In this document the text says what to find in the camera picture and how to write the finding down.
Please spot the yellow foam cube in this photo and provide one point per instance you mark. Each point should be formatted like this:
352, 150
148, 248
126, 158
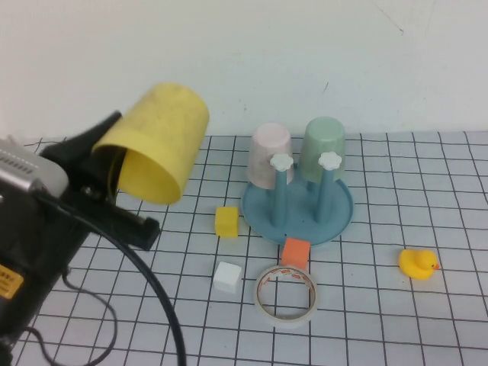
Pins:
226, 223

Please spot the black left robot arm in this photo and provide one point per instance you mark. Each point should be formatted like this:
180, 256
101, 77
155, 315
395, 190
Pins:
4, 354

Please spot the pink plastic cup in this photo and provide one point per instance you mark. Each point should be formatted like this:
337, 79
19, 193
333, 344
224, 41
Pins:
267, 152

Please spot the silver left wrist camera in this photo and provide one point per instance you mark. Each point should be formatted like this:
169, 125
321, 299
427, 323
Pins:
26, 167

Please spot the blue cup stand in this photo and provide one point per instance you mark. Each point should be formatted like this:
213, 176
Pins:
301, 225

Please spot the white foam cube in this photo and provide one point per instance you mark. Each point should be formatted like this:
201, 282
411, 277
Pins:
226, 278

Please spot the yellow plastic cup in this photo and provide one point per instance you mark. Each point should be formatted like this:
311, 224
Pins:
160, 126

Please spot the orange foam cube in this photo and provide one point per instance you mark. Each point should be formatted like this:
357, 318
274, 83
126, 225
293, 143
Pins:
295, 253

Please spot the clear tape roll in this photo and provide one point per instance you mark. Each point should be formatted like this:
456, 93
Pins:
284, 323

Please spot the grey checkered tablecloth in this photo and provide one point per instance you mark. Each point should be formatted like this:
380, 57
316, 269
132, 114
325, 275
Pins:
343, 305

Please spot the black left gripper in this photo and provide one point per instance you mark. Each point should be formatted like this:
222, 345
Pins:
42, 244

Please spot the green plastic cup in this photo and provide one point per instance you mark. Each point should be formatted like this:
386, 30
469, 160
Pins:
324, 137

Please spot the yellow rubber duck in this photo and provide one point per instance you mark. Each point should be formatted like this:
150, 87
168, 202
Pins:
415, 265

